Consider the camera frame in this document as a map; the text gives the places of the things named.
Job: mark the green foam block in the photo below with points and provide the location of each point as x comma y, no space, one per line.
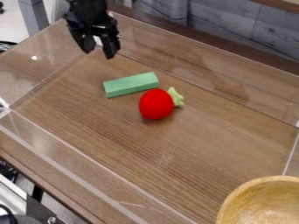
130,84

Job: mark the wooden bowl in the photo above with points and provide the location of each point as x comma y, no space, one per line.
263,201

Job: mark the black metal bracket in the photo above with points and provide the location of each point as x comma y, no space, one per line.
36,210

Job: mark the clear acrylic tray enclosure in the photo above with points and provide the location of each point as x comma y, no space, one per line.
174,134

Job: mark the red plush strawberry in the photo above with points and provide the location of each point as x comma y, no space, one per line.
158,102

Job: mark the grey post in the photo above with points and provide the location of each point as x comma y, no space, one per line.
34,15

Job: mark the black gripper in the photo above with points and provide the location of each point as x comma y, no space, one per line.
88,20

